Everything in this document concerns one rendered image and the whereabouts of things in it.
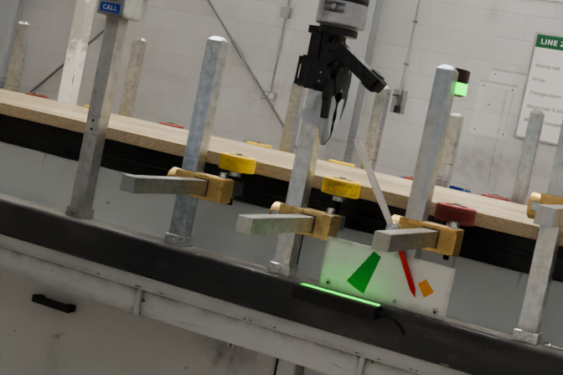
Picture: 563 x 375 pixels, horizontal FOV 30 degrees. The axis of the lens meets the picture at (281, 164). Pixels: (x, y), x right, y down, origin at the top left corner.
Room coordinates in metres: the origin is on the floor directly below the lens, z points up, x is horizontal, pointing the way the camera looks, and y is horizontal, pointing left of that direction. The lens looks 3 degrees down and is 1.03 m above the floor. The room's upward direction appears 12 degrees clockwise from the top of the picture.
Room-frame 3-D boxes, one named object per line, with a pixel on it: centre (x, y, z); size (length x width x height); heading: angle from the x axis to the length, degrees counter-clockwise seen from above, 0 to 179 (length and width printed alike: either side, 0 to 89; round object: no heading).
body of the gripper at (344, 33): (1.91, -0.05, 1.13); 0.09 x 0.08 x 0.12; 66
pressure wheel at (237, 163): (2.30, 0.09, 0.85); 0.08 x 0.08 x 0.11
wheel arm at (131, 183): (2.12, 0.18, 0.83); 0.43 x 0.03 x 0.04; 155
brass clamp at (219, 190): (2.20, 0.16, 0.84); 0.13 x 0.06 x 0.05; 65
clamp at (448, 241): (1.99, -0.29, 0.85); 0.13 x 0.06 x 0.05; 65
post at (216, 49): (2.21, 0.18, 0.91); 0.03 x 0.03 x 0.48; 65
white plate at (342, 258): (1.99, -0.24, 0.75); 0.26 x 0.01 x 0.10; 65
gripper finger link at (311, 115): (1.90, -0.04, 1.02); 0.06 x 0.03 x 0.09; 66
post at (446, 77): (2.00, -0.27, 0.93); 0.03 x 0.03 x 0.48; 65
